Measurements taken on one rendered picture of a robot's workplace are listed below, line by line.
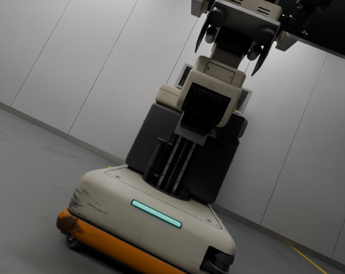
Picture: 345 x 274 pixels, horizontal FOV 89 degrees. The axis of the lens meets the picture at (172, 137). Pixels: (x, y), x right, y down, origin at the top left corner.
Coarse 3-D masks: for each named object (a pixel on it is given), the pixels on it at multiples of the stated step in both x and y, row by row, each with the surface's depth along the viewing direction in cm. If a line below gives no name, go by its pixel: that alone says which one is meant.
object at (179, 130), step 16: (192, 96) 67; (208, 96) 68; (224, 96) 68; (192, 112) 71; (208, 112) 68; (176, 128) 87; (192, 128) 77; (208, 128) 73; (224, 128) 80; (240, 128) 80; (224, 144) 86
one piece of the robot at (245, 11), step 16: (208, 16) 65; (224, 16) 65; (240, 16) 65; (256, 16) 62; (208, 32) 74; (240, 32) 72; (256, 32) 68; (272, 32) 63; (224, 48) 74; (240, 48) 72; (256, 48) 73; (256, 64) 71
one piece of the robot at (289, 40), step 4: (288, 36) 73; (292, 36) 73; (296, 36) 73; (284, 40) 76; (288, 40) 75; (292, 40) 74; (296, 40) 73; (280, 44) 79; (284, 44) 78; (288, 44) 77; (292, 44) 76; (276, 48) 83; (280, 48) 82; (284, 48) 80; (288, 48) 80
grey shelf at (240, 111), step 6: (186, 66) 216; (192, 66) 216; (180, 72) 215; (186, 72) 233; (180, 78) 214; (186, 78) 250; (180, 84) 253; (246, 90) 211; (240, 96) 231; (246, 96) 214; (240, 102) 247; (246, 102) 209; (240, 108) 231; (240, 114) 208
